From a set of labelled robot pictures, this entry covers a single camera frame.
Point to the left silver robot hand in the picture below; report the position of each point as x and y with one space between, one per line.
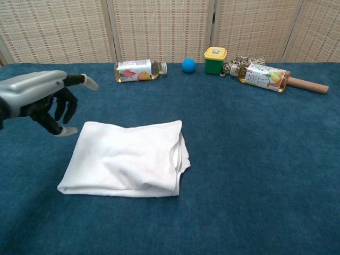
29 90

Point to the white T-shirt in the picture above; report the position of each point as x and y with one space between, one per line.
119 159

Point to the woven folding screen panel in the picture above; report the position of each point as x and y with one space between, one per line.
318 32
255 26
162 29
53 29

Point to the tea bottle with orange label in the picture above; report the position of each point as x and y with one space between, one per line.
132 71

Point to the blue ball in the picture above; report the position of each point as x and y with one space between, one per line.
188 65

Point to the green container with yellow lid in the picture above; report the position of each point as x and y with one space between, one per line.
213 65

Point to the dark blue tablecloth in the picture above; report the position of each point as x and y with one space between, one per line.
239 186

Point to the tea bottle with green label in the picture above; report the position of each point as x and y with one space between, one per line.
260 78

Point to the wooden rolling pin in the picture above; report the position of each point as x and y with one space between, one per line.
308 85

